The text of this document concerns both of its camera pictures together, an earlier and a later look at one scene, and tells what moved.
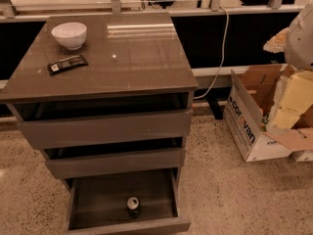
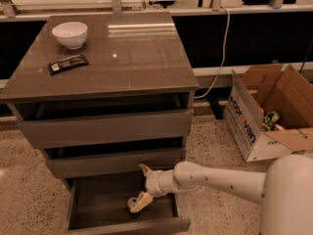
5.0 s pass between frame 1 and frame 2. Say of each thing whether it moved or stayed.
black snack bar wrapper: stayed
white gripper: moved
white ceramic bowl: stayed
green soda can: stayed
